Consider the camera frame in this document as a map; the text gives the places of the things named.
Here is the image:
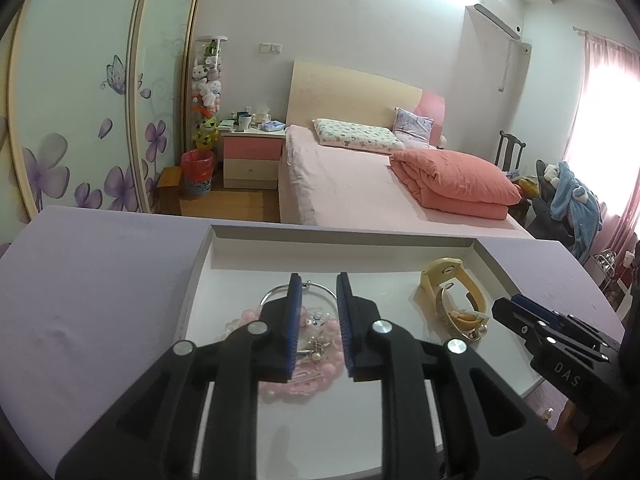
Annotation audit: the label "wide metal cuff bracelet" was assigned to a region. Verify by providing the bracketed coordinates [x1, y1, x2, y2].
[434, 284, 488, 345]

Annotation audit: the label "grey cardboard box tray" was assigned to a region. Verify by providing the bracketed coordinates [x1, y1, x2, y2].
[175, 224, 543, 471]

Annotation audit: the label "pink bed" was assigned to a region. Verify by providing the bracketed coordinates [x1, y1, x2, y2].
[277, 125, 536, 241]

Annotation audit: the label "small wooden stool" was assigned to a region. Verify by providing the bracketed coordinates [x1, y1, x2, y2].
[157, 166, 183, 211]

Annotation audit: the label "yellow wrist watch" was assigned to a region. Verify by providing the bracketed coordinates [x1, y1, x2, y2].
[417, 257, 490, 333]

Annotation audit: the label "beige and pink headboard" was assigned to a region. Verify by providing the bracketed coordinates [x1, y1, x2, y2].
[286, 60, 447, 147]

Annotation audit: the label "red trash bin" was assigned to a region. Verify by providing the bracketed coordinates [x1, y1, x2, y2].
[180, 150, 216, 196]

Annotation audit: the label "pink bead bracelet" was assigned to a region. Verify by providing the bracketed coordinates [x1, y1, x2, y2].
[225, 307, 351, 396]

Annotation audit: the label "thin silver bangle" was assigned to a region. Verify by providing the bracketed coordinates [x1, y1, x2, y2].
[260, 282, 341, 321]

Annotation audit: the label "floral white pillow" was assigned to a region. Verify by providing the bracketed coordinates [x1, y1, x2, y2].
[312, 118, 406, 155]

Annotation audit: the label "yellow green plush toy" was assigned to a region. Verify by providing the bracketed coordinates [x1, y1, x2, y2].
[195, 116, 219, 151]

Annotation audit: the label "black office chair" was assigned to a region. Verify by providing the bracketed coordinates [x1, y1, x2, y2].
[530, 159, 576, 247]

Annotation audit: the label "pink curtain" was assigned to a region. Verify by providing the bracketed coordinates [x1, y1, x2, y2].
[560, 32, 640, 271]

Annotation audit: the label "blue plush garment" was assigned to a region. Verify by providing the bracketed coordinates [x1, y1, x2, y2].
[550, 161, 608, 256]

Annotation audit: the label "pearl earrings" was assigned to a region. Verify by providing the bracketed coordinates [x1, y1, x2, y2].
[300, 337, 332, 363]

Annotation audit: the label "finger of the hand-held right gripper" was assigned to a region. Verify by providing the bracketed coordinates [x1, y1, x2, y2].
[510, 294, 621, 361]
[492, 297, 556, 356]

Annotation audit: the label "flower print sliding wardrobe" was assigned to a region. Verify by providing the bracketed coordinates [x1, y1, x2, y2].
[0, 0, 211, 261]

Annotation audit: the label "folded coral quilt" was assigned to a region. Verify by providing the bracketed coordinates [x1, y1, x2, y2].
[389, 147, 523, 220]

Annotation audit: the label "white air conditioner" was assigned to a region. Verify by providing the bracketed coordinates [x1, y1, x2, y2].
[465, 4, 523, 41]

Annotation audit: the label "dark wooden chair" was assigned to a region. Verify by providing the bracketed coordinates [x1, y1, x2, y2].
[495, 130, 527, 172]

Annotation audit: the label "purple pillow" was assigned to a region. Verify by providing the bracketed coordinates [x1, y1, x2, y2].
[392, 107, 436, 147]

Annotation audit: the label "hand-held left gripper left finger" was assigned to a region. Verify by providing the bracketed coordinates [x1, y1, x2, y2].
[55, 272, 303, 480]

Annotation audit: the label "pink and beige nightstand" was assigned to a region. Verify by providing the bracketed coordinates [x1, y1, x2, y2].
[221, 125, 287, 191]

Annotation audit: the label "plush toy display tower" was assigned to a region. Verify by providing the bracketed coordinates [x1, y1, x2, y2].
[190, 35, 228, 151]

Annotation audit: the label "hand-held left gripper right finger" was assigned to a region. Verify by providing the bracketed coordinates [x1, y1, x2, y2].
[336, 272, 583, 480]

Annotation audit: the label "metal wire rack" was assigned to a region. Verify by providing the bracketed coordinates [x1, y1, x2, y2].
[594, 249, 622, 293]

